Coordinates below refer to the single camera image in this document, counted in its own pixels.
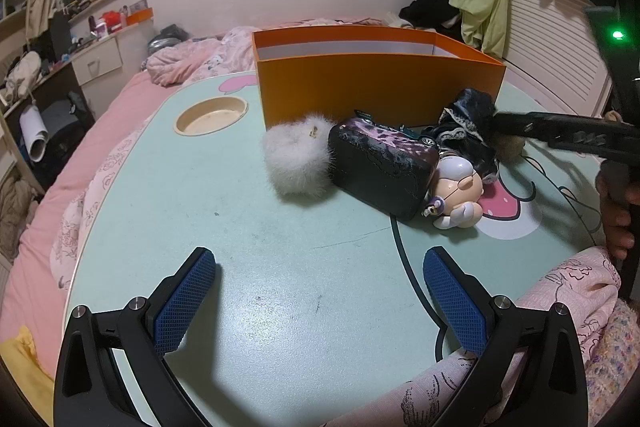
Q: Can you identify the rolled white paper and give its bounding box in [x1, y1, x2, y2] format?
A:
[19, 107, 51, 162]

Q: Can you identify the black chair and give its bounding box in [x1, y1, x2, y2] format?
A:
[50, 92, 96, 168]

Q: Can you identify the white cloth bag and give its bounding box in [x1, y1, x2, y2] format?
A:
[2, 52, 43, 100]

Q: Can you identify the white fur pompom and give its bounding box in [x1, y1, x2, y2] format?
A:
[262, 116, 338, 198]

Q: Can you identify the black computer monitor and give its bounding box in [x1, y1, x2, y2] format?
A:
[47, 12, 73, 58]

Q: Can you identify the beige fur pompom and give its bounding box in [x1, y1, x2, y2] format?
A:
[492, 132, 526, 164]

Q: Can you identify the multicolour knit cloth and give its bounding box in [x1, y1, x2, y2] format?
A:
[582, 299, 640, 427]

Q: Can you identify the teal toy car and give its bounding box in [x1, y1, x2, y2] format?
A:
[352, 108, 441, 148]

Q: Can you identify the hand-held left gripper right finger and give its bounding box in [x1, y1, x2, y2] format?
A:
[422, 246, 588, 427]

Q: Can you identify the black clothes pile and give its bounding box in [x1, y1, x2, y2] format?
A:
[399, 0, 471, 30]

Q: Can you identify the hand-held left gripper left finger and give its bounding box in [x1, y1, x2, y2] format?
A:
[52, 247, 218, 427]

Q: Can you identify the pink floral pajamas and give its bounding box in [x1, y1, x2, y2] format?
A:
[340, 246, 623, 427]

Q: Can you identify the purple leopard tin case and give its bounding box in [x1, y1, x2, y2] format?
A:
[327, 117, 441, 222]

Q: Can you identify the white desk drawer cabinet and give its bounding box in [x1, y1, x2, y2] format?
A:
[70, 31, 126, 120]

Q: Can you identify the orange cardboard box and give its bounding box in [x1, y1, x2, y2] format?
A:
[251, 27, 507, 130]

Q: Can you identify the person's right hand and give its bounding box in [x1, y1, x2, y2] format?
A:
[597, 167, 640, 263]

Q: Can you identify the pink bed sheet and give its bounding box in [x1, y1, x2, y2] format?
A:
[0, 72, 176, 378]

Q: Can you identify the grey striped bag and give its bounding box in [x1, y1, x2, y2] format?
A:
[147, 24, 190, 52]

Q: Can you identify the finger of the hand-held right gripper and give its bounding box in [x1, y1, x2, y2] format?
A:
[492, 111, 606, 130]
[520, 126, 640, 160]

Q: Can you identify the yellow cloth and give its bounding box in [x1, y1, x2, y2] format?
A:
[0, 324, 56, 425]

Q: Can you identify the white cartoon figurine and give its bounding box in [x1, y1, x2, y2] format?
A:
[422, 154, 485, 230]

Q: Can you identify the beige folded duvet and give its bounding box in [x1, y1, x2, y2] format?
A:
[0, 179, 43, 263]

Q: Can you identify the black lace pouch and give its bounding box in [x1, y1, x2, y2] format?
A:
[425, 88, 501, 185]

